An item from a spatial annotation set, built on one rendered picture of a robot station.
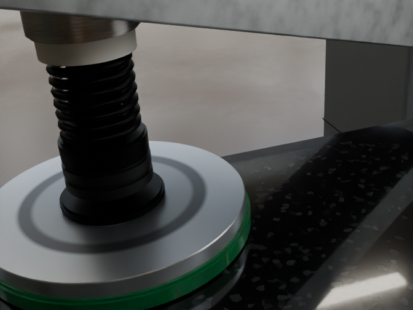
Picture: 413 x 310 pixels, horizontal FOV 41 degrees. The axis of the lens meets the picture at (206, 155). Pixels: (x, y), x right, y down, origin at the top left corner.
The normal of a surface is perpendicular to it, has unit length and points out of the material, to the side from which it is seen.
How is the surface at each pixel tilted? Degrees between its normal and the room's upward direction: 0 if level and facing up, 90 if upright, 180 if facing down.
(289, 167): 0
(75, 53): 90
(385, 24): 90
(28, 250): 0
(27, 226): 0
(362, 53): 90
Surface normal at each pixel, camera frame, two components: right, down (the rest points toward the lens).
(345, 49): -0.96, 0.18
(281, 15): 0.66, 0.29
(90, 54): 0.22, 0.42
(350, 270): -0.07, -0.89
